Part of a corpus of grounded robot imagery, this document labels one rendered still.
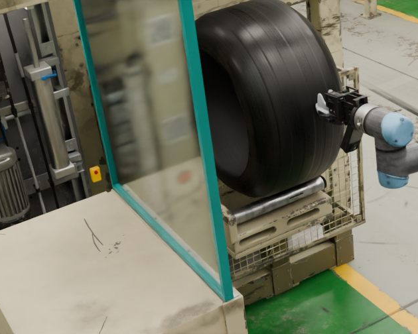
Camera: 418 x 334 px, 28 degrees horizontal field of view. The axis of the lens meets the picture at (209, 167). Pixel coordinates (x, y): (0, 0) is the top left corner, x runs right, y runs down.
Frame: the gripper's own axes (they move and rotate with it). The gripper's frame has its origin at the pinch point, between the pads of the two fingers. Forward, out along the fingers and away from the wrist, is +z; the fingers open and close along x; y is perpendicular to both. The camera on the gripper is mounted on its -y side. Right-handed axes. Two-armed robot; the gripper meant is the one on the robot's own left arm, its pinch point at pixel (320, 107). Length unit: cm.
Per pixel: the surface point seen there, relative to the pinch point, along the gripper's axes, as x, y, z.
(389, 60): -220, -101, 257
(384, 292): -59, -119, 63
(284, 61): 5.4, 13.7, 6.4
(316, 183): -5.4, -31.3, 16.7
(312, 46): -4.5, 14.8, 7.3
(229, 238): 28.2, -35.4, 13.6
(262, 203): 13.8, -30.7, 17.1
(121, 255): 74, -1, -34
